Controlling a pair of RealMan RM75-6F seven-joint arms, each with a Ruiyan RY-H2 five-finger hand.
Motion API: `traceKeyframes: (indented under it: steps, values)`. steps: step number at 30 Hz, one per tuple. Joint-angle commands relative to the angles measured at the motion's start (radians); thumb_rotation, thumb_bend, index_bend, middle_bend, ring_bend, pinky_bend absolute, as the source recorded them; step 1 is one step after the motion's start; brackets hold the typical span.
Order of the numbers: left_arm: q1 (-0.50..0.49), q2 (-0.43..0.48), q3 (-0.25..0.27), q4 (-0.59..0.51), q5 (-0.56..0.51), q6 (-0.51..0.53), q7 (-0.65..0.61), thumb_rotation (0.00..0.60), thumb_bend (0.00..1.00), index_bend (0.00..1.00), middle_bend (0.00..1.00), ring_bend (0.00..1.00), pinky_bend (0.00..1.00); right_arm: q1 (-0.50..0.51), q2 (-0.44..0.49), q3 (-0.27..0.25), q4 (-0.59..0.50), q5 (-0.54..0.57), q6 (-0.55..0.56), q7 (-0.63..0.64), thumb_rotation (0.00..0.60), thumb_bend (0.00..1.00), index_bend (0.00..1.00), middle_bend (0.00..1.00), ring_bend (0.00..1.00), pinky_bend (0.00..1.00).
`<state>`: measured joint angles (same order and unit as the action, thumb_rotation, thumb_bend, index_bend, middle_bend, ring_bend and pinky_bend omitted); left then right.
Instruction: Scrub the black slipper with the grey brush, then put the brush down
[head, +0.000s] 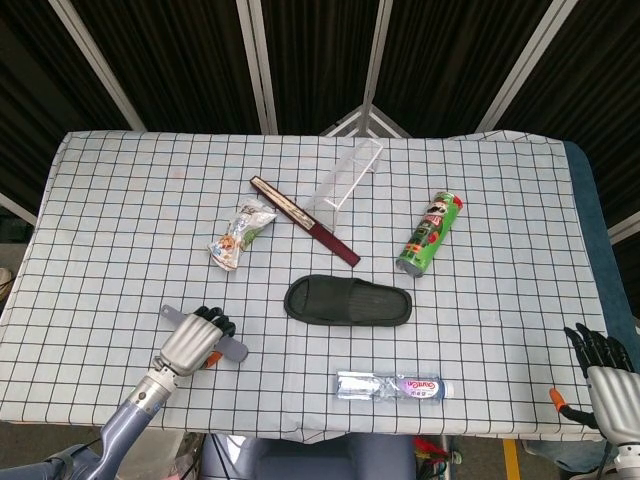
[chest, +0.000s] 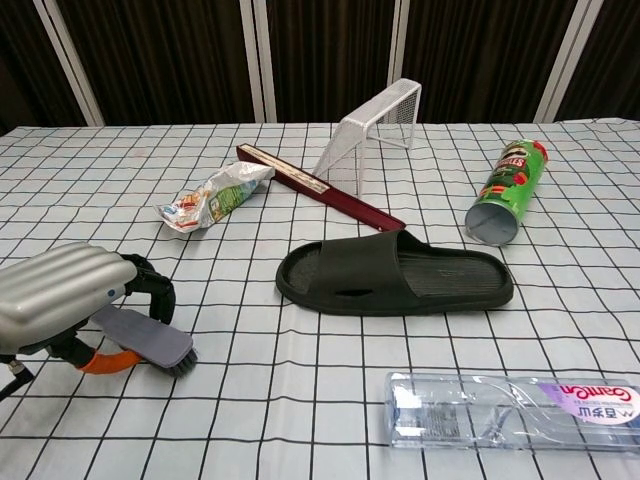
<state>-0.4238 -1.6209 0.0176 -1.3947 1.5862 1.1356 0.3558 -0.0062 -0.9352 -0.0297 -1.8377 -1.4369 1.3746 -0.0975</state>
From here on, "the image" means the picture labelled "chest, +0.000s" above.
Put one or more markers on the green Pringles can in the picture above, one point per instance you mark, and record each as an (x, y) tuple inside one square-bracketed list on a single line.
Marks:
[(505, 192)]

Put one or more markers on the crumpled snack wrapper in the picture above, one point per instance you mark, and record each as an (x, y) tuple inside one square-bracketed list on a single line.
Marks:
[(220, 195)]

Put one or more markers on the dark red folded fan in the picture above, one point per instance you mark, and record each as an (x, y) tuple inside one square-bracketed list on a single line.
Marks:
[(345, 200)]

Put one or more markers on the white black checked tablecloth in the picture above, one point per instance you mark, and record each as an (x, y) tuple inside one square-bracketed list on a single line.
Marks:
[(250, 400)]

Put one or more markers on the black rubber slipper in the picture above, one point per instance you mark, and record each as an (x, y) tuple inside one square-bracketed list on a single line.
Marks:
[(360, 267)]

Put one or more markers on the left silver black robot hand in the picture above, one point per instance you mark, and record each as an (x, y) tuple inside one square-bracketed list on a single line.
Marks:
[(55, 285)]

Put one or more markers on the grey scrub brush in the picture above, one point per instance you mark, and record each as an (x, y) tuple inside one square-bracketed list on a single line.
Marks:
[(145, 337)]

